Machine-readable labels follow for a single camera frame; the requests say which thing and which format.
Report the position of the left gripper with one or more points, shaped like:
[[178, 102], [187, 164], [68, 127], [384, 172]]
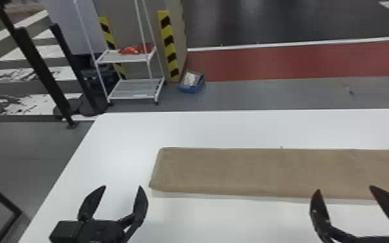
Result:
[[101, 232]]

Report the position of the beige towel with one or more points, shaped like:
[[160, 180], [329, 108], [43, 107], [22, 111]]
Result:
[[282, 173]]

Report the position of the blue tray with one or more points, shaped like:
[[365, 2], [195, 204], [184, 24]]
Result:
[[191, 83]]

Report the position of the red snack packet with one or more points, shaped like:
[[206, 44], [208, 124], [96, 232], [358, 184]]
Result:
[[128, 51]]

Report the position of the black slanted pole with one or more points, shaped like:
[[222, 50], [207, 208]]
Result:
[[31, 57]]

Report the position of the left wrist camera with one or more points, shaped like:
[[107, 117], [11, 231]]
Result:
[[65, 233]]

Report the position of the black metal frame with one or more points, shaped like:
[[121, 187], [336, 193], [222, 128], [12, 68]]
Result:
[[6, 205]]

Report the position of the black post on round foot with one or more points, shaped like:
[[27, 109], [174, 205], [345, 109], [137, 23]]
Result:
[[79, 74]]

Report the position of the yellow black striped post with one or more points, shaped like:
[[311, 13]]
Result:
[[110, 39], [169, 44]]

